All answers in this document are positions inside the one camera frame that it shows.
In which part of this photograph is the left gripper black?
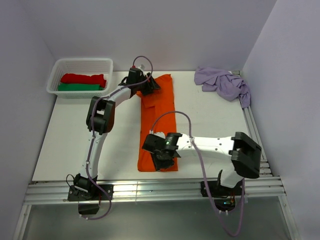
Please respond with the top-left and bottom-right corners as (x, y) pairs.
(135, 73), (161, 97)

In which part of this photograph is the red rolled t shirt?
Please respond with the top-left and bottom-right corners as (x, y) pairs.
(60, 73), (107, 88)

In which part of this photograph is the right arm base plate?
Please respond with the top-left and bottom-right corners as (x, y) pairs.
(200, 180), (243, 198)

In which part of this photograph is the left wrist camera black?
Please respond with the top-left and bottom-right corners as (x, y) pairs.
(120, 67), (147, 87)

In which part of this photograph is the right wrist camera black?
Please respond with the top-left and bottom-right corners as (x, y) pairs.
(142, 132), (183, 153)

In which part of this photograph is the white plastic basket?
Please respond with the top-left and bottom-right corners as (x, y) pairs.
(46, 58), (114, 99)

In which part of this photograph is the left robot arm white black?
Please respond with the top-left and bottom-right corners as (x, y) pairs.
(73, 68), (161, 200)

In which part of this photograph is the aluminium rail frame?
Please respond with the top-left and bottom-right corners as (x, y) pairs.
(12, 71), (301, 240)

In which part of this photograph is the lilac t shirt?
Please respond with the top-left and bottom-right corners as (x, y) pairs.
(194, 67), (251, 109)

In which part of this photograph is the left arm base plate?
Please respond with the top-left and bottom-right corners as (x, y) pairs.
(67, 184), (114, 202)

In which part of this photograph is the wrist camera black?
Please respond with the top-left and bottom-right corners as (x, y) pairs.
(120, 67), (147, 87)
(142, 132), (183, 153)

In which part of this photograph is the orange t shirt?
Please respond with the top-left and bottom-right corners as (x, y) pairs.
(137, 74), (178, 172)

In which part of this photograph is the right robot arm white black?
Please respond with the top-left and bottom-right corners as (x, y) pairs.
(142, 132), (262, 195)

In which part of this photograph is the green rolled t shirt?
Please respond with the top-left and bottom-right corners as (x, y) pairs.
(58, 83), (104, 92)

